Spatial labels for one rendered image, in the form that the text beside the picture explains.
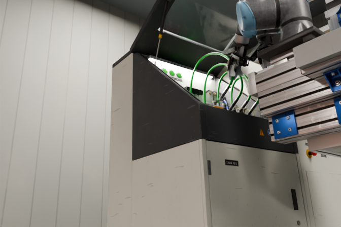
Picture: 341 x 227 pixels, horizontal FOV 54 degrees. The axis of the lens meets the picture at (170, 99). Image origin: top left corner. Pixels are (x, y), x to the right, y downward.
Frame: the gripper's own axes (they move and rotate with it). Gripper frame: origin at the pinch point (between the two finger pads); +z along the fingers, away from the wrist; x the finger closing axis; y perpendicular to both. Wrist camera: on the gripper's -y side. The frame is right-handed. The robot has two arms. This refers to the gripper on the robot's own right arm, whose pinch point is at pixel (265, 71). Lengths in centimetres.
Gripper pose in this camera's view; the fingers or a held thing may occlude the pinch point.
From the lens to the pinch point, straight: 188.1
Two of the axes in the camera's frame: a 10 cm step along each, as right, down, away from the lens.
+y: 5.9, -3.0, -7.5
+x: 8.0, 1.8, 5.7
